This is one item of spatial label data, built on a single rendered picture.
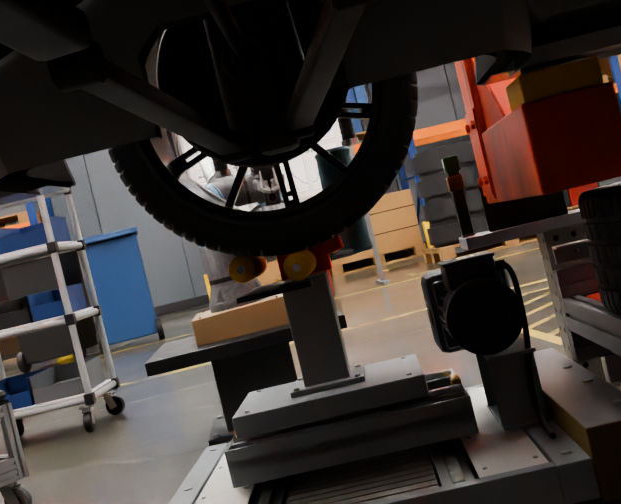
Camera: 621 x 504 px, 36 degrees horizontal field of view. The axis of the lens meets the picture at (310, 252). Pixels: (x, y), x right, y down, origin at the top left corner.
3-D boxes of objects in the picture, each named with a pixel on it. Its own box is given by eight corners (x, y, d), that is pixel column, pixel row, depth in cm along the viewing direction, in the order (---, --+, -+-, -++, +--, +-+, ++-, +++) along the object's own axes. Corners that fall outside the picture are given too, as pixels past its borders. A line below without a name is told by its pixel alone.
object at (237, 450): (234, 493, 188) (222, 446, 188) (254, 450, 224) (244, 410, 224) (480, 437, 186) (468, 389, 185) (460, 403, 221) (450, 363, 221)
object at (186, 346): (183, 425, 334) (163, 343, 333) (347, 384, 337) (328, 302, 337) (168, 464, 274) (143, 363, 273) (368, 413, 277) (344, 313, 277)
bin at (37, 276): (18, 374, 779) (-10, 260, 777) (48, 362, 843) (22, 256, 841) (80, 360, 772) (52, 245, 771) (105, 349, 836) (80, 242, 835)
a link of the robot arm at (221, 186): (166, 82, 332) (208, 193, 283) (200, 74, 334) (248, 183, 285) (172, 110, 339) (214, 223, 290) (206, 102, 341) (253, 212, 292)
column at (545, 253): (581, 394, 237) (543, 231, 236) (572, 387, 247) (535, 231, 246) (621, 385, 236) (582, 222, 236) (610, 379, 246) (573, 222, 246)
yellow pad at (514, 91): (524, 103, 162) (517, 75, 162) (511, 113, 176) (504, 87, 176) (604, 83, 161) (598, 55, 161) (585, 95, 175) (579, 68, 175)
